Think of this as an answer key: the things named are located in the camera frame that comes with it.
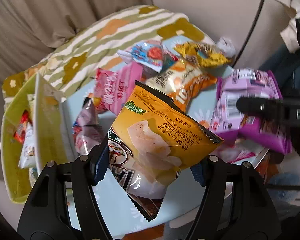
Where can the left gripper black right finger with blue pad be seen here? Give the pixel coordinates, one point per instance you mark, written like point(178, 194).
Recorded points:
point(252, 213)

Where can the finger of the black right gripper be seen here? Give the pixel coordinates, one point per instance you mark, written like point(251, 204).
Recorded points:
point(265, 109)

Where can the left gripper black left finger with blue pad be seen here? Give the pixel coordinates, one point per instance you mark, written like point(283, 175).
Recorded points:
point(45, 214)

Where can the purple snack bag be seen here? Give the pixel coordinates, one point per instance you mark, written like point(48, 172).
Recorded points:
point(230, 124)

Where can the yellow barbecue chips bag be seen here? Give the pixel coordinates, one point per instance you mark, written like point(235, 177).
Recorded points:
point(151, 141)

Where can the pink white candy bag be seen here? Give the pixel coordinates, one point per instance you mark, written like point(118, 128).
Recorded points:
point(242, 150)

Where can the green cardboard box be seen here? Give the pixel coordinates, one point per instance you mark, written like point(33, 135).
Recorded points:
point(51, 139)

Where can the white red snack packet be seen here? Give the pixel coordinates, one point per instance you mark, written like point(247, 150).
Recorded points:
point(27, 157)

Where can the yellow black snack bag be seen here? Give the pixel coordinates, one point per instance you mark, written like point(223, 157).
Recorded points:
point(201, 54)

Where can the mauve snack bag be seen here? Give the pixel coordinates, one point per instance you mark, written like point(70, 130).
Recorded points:
point(86, 130)

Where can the orange white cake packet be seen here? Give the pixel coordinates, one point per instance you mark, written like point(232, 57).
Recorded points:
point(182, 81)

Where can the white hanging cloth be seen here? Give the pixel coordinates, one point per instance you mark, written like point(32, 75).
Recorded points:
point(289, 34)

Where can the blue red snack packet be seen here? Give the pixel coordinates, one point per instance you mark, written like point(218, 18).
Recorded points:
point(151, 53)

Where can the pink marshmallow bag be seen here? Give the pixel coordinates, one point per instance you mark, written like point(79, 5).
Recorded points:
point(112, 89)

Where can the green striped floral blanket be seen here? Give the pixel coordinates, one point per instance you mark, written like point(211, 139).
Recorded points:
point(73, 64)

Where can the beige curtain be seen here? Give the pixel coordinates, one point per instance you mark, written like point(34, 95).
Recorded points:
point(31, 29)

